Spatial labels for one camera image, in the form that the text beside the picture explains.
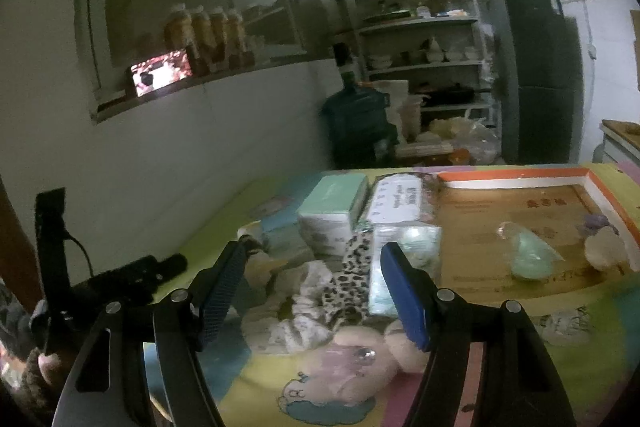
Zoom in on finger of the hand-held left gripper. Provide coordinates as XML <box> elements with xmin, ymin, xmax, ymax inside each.
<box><xmin>127</xmin><ymin>253</ymin><xmax>189</xmax><ymax>280</ymax></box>
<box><xmin>75</xmin><ymin>273</ymin><xmax>157</xmax><ymax>306</ymax></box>

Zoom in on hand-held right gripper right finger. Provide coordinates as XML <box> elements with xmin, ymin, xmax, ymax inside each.
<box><xmin>381</xmin><ymin>243</ymin><xmax>576</xmax><ymax>427</ymax></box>

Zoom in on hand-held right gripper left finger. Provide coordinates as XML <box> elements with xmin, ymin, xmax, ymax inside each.
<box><xmin>52</xmin><ymin>241</ymin><xmax>248</xmax><ymax>427</ymax></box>

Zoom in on green leaf tissue pack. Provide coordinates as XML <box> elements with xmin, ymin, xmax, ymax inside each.
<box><xmin>369</xmin><ymin>224</ymin><xmax>444</xmax><ymax>321</ymax></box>

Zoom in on person's left forearm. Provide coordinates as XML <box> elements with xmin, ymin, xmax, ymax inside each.
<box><xmin>0</xmin><ymin>177</ymin><xmax>43</xmax><ymax>308</ymax></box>

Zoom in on purple soft toy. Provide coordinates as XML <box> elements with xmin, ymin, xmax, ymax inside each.
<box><xmin>580</xmin><ymin>213</ymin><xmax>618</xmax><ymax>238</ymax></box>

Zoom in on person's left hand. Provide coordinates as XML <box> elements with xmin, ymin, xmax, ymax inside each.
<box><xmin>27</xmin><ymin>347</ymin><xmax>68</xmax><ymax>388</ymax></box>

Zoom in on leopard print cloth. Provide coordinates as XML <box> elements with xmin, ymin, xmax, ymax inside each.
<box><xmin>320</xmin><ymin>229</ymin><xmax>377</xmax><ymax>329</ymax></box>

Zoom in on pink plush toy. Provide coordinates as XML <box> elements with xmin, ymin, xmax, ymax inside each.
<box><xmin>299</xmin><ymin>321</ymin><xmax>432</xmax><ymax>409</ymax></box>

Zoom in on white patterned cloth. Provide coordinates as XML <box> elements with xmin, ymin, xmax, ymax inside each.
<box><xmin>242</xmin><ymin>259</ymin><xmax>337</xmax><ymax>356</ymax></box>

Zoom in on cardboard box with orange rim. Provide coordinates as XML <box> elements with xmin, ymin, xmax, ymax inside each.
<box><xmin>434</xmin><ymin>165</ymin><xmax>640</xmax><ymax>299</ymax></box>

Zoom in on white printed tissue pack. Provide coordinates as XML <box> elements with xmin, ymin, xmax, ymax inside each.
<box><xmin>361</xmin><ymin>174</ymin><xmax>442</xmax><ymax>229</ymax></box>

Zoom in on floral tissue pack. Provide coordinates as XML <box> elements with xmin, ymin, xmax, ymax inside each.
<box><xmin>298</xmin><ymin>212</ymin><xmax>362</xmax><ymax>259</ymax></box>

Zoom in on green tissue box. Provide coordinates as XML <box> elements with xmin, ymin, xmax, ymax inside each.
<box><xmin>298</xmin><ymin>173</ymin><xmax>370</xmax><ymax>229</ymax></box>

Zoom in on clear plastic bags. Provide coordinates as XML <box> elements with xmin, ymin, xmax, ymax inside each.
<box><xmin>420</xmin><ymin>116</ymin><xmax>502</xmax><ymax>166</ymax></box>

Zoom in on blue water jug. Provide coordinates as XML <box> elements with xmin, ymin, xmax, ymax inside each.
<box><xmin>320</xmin><ymin>82</ymin><xmax>399</xmax><ymax>168</ymax></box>

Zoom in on phone with lit screen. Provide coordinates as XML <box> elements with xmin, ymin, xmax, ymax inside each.
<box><xmin>131</xmin><ymin>49</ymin><xmax>194</xmax><ymax>96</ymax></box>

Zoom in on cartoon printed blanket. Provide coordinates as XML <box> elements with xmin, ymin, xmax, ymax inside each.
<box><xmin>145</xmin><ymin>162</ymin><xmax>640</xmax><ymax>427</ymax></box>

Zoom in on cream plush toy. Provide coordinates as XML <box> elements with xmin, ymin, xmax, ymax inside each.
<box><xmin>582</xmin><ymin>227</ymin><xmax>637</xmax><ymax>279</ymax></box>

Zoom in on amber jar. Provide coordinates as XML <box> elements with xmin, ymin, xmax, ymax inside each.
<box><xmin>210</xmin><ymin>7</ymin><xmax>231</xmax><ymax>70</ymax></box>
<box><xmin>164</xmin><ymin>4</ymin><xmax>193</xmax><ymax>58</ymax></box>
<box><xmin>227</xmin><ymin>8</ymin><xmax>248</xmax><ymax>66</ymax></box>
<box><xmin>191</xmin><ymin>6</ymin><xmax>213</xmax><ymax>75</ymax></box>

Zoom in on black water pump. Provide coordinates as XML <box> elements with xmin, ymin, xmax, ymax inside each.
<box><xmin>332</xmin><ymin>42</ymin><xmax>359</xmax><ymax>84</ymax></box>

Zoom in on dark refrigerator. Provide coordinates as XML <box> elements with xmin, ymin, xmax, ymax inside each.
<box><xmin>487</xmin><ymin>0</ymin><xmax>587</xmax><ymax>166</ymax></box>

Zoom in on wooden side table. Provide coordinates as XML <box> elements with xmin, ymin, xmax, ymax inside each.
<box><xmin>599</xmin><ymin>119</ymin><xmax>640</xmax><ymax>168</ymax></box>

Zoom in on white shelf rack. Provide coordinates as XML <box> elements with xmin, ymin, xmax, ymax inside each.
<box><xmin>345</xmin><ymin>0</ymin><xmax>497</xmax><ymax>128</ymax></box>

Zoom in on cardboard sheet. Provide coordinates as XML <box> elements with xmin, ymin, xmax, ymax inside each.
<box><xmin>627</xmin><ymin>9</ymin><xmax>640</xmax><ymax>90</ymax></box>

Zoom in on black cable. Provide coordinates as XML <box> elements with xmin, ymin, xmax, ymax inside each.
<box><xmin>62</xmin><ymin>229</ymin><xmax>95</xmax><ymax>279</ymax></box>

